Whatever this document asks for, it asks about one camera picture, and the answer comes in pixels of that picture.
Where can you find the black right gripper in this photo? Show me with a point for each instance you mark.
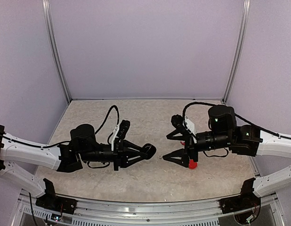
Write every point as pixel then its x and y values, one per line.
pixel 189 147

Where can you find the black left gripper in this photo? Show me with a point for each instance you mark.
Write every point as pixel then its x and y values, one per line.
pixel 120 154

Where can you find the black earbud charging case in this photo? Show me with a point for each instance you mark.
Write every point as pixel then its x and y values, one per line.
pixel 148 151

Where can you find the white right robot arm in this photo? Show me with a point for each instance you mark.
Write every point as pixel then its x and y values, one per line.
pixel 227 131

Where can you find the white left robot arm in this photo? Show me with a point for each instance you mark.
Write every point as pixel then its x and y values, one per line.
pixel 66 157

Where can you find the red round object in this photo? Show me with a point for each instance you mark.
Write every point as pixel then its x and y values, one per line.
pixel 192 164

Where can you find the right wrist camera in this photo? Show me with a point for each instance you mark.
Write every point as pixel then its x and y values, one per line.
pixel 179 122

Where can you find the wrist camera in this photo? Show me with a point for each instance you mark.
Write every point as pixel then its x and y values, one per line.
pixel 119 132
pixel 179 122

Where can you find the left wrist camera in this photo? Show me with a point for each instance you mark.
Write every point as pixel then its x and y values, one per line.
pixel 119 132

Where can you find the front aluminium rail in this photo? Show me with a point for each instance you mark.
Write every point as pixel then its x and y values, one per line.
pixel 92 212

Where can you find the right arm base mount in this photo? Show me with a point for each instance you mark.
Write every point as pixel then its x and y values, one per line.
pixel 239 202

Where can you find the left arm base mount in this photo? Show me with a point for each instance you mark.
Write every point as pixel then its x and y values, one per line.
pixel 57 203

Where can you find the right aluminium frame post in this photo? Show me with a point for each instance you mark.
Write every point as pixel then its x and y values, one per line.
pixel 238 49

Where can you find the aluminium frame post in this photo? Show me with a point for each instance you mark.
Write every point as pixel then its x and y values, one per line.
pixel 238 49
pixel 54 50

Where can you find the left aluminium frame post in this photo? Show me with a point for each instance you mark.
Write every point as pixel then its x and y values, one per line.
pixel 54 50

